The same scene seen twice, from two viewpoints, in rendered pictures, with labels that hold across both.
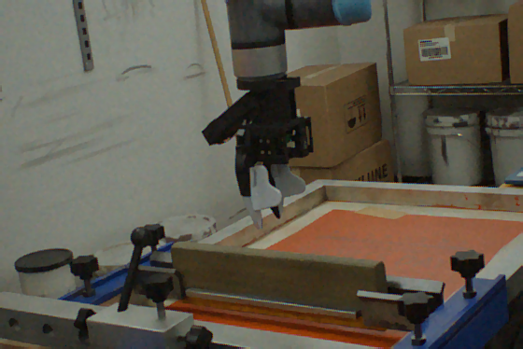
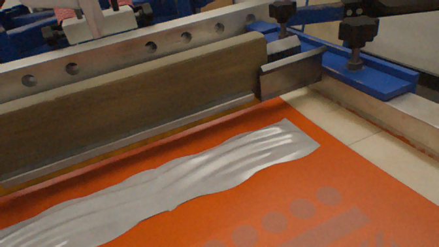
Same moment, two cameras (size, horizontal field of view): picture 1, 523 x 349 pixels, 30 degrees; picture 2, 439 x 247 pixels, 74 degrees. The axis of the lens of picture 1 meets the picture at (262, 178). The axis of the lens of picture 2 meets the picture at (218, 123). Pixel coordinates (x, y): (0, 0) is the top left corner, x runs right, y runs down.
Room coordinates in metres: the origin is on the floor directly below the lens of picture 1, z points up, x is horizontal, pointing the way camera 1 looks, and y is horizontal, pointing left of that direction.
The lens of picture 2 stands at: (1.63, -0.19, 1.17)
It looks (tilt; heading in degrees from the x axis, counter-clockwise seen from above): 33 degrees down; 127
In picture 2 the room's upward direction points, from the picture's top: 10 degrees counter-clockwise
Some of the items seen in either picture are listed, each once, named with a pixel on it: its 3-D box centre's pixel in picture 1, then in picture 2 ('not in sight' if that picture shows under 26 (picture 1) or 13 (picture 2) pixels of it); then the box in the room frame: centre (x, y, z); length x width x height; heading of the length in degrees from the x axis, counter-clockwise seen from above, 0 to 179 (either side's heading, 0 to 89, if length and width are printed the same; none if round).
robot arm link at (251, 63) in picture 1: (261, 62); not in sight; (1.35, -0.02, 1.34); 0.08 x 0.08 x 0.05
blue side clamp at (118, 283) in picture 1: (126, 292); (313, 66); (1.51, 0.24, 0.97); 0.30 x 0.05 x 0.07; 144
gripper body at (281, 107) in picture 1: (270, 119); not in sight; (1.34, -0.02, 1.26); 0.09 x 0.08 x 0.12; 55
